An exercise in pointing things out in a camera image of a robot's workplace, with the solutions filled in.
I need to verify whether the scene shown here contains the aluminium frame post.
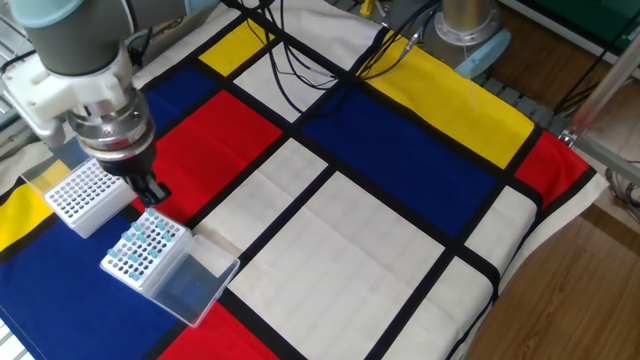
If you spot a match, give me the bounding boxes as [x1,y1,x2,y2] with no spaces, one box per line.
[558,34,640,146]

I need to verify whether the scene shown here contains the Mondrian pattern tablecloth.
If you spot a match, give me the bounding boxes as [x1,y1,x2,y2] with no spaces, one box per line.
[0,0,609,360]

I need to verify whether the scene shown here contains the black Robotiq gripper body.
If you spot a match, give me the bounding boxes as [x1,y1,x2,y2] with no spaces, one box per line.
[101,142,160,185]

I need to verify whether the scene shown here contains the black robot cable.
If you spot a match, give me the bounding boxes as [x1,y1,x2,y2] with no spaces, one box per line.
[252,0,351,117]
[352,0,446,84]

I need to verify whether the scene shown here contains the aluminium frame beam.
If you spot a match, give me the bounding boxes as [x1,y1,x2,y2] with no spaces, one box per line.
[562,130,640,184]

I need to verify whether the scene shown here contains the white pipette tip holder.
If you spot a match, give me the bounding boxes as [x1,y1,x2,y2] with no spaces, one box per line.
[98,206,194,295]
[43,157,139,240]

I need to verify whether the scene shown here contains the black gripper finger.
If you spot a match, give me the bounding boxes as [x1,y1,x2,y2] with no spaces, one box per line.
[142,172,173,206]
[124,174,154,207]

